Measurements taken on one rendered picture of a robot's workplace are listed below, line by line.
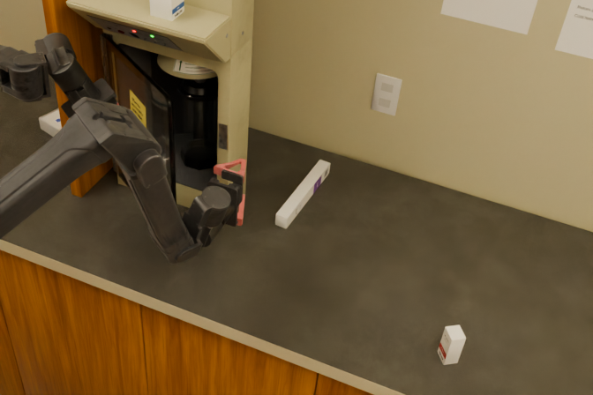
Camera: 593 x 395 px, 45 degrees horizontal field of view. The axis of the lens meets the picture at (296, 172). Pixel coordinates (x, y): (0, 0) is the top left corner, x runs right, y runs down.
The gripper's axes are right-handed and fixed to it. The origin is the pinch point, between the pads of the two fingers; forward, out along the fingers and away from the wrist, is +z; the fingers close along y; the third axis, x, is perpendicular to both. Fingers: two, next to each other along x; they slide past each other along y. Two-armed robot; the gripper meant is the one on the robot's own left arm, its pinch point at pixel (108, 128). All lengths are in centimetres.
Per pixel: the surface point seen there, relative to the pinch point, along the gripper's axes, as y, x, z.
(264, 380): 7, 39, 55
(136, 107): -7.5, -4.6, 3.5
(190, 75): -21.6, -5.1, 5.4
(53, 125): 11, -49, 28
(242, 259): -6.3, 18.5, 40.9
